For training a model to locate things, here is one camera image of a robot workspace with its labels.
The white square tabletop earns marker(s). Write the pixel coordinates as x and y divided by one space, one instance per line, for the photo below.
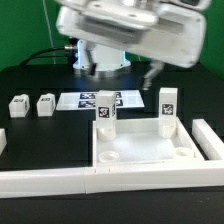
145 141

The white obstacle wall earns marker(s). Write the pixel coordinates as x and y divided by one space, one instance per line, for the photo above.
3 141
109 179
208 140

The white obstacle left wall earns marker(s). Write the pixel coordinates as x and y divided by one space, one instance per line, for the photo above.
3 141

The white obstacle right wall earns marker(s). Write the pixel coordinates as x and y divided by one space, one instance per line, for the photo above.
208 140

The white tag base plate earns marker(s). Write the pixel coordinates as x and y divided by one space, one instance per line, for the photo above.
86 100

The white obstacle front wall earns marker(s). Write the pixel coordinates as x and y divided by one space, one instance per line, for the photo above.
109 179

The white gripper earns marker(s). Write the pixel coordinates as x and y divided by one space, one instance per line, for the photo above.
171 31

